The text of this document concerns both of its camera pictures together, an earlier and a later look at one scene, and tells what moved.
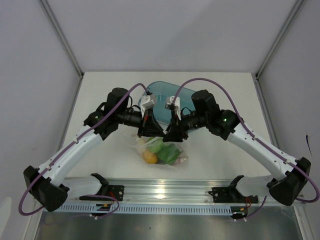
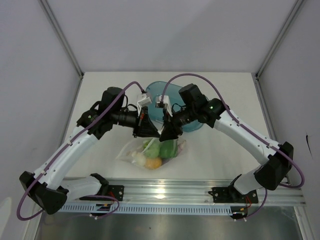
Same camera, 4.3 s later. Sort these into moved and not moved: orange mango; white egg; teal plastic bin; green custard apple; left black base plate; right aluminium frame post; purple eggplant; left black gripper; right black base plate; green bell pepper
Moved: green bell pepper; white egg; orange mango; purple eggplant
Not moved: left black gripper; right black base plate; green custard apple; teal plastic bin; left black base plate; right aluminium frame post
